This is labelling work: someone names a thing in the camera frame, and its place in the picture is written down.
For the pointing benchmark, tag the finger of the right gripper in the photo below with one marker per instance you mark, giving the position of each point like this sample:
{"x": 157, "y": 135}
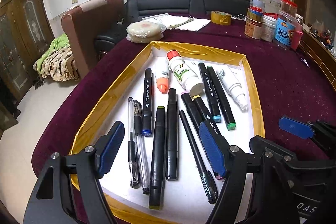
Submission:
{"x": 320, "y": 132}

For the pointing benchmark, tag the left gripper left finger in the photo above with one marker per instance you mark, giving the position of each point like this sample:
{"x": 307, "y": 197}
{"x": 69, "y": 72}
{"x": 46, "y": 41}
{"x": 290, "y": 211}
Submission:
{"x": 52, "y": 199}

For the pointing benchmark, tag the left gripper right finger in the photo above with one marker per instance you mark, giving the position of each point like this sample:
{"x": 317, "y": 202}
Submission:
{"x": 231, "y": 163}

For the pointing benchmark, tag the thin black pen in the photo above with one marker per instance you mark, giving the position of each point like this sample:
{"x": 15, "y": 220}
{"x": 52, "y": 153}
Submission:
{"x": 207, "y": 180}

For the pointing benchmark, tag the black marker green cap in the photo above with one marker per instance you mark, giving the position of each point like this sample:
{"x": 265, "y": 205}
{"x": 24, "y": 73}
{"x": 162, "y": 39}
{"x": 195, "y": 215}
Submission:
{"x": 222, "y": 99}

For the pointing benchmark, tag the black marker light-blue cap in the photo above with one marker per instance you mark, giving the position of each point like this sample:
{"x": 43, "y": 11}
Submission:
{"x": 210, "y": 93}

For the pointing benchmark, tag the white spray bottle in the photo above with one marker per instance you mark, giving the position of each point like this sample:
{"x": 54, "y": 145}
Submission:
{"x": 232, "y": 86}

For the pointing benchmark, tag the black marker blue cap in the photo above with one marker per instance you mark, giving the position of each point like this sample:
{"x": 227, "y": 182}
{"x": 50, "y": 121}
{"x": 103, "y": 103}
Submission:
{"x": 147, "y": 103}

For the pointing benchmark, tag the yellow taped white tray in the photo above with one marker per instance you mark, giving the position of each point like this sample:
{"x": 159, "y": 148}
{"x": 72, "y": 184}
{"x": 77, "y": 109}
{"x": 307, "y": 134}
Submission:
{"x": 183, "y": 200}

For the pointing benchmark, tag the white bottle red cap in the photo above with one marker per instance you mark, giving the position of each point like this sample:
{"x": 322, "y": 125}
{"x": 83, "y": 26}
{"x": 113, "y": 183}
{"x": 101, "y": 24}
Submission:
{"x": 186, "y": 77}

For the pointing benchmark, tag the white bottle orange cap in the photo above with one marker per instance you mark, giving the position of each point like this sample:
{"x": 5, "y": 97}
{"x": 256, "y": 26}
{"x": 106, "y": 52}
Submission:
{"x": 162, "y": 75}

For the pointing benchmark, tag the black marker plain cap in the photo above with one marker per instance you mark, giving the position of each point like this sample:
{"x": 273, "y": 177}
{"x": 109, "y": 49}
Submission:
{"x": 172, "y": 137}

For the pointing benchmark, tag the black marker yellow-green cap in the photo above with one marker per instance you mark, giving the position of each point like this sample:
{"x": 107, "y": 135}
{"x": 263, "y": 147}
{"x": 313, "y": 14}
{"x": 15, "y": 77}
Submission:
{"x": 204, "y": 112}

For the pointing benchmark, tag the purple velvet tablecloth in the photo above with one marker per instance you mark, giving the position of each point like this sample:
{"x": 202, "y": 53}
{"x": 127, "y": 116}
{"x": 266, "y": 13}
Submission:
{"x": 285, "y": 85}

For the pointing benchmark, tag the pink knitted sleeve flask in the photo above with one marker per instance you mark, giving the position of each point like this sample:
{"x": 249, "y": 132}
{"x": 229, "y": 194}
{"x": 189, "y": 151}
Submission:
{"x": 297, "y": 33}

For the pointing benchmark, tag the blue cartoon label jar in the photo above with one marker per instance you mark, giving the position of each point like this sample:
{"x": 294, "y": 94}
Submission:
{"x": 285, "y": 27}

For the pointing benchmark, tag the white plastic jar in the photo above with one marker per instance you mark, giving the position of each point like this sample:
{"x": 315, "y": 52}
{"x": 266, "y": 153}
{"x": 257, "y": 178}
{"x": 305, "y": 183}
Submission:
{"x": 268, "y": 29}

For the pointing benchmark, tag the brown label glass jar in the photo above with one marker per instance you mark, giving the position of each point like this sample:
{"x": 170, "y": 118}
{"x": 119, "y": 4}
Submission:
{"x": 253, "y": 29}

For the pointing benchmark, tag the patterned blanket pile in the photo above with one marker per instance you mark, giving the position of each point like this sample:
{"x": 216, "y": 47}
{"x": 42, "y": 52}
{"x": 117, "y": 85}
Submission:
{"x": 58, "y": 61}

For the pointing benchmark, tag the red lid plastic jar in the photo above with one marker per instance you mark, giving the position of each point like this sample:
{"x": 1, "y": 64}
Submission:
{"x": 288, "y": 7}

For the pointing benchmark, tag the stacked colourful tape rolls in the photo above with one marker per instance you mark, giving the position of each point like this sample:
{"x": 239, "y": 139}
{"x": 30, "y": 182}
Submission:
{"x": 255, "y": 13}

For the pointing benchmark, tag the yellow tape roll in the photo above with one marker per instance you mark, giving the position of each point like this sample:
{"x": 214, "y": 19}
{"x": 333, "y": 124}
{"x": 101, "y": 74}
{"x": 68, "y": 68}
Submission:
{"x": 221, "y": 18}

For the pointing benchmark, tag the wooden double door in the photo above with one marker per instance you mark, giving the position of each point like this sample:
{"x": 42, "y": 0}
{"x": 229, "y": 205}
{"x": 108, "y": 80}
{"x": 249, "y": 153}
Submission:
{"x": 25, "y": 35}

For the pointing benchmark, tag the brown armchair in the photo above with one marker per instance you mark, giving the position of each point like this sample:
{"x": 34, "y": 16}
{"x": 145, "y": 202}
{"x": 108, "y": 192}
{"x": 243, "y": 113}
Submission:
{"x": 83, "y": 23}

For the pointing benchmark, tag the white paper stack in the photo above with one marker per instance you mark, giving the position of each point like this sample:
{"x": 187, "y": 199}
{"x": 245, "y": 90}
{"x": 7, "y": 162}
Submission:
{"x": 185, "y": 23}

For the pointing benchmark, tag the wrapped round white cakes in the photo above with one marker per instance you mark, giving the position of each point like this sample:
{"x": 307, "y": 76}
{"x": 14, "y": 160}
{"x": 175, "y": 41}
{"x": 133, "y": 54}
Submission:
{"x": 144, "y": 32}

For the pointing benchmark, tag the black leather sofa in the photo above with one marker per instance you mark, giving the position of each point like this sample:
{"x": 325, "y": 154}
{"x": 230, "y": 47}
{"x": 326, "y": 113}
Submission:
{"x": 136, "y": 10}

